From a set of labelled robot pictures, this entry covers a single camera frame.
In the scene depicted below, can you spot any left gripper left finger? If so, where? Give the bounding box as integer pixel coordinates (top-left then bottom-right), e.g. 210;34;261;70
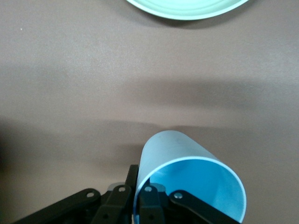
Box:
11;164;139;224

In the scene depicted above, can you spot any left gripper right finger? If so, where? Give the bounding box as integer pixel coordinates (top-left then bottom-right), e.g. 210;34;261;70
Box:
137;183;239;224

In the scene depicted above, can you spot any pale green plate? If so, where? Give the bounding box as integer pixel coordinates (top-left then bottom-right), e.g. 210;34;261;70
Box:
125;0;251;21

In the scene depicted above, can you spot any blue plastic cup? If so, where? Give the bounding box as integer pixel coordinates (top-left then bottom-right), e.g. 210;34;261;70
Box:
133;130;247;224

